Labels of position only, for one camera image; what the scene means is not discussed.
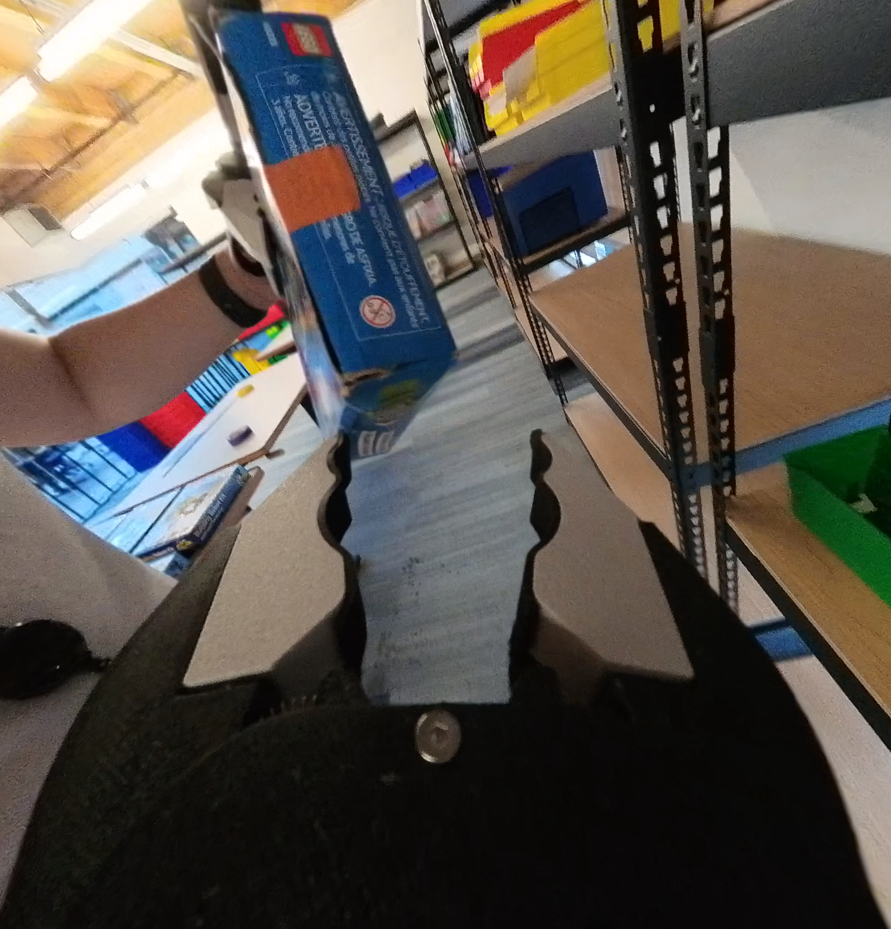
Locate orange tape strip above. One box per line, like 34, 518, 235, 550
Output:
264, 143, 365, 236

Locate person's left forearm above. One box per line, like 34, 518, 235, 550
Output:
0, 269, 257, 454

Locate large blue crate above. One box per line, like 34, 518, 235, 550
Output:
468, 150, 616, 258

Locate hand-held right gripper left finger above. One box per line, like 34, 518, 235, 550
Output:
184, 440, 365, 690

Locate green plastic bin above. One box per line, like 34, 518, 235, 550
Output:
783, 419, 891, 584

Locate black metal rack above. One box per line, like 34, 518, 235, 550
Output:
414, 0, 891, 778

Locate small blue toy box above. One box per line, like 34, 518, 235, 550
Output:
213, 12, 459, 468

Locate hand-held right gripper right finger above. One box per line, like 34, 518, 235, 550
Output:
511, 426, 693, 704

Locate black badge reel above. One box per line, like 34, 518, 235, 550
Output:
0, 617, 108, 704

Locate blue flat box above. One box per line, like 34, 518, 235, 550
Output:
131, 462, 260, 563

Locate red yellow storage bins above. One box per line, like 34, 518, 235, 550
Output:
465, 0, 710, 142

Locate person's left hand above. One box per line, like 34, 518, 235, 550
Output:
222, 237, 282, 309

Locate stack of blue bins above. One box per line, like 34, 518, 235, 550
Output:
94, 419, 173, 476

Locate background shelf unit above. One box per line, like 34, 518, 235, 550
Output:
370, 106, 485, 287

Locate black wristband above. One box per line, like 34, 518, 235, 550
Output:
196, 255, 272, 330

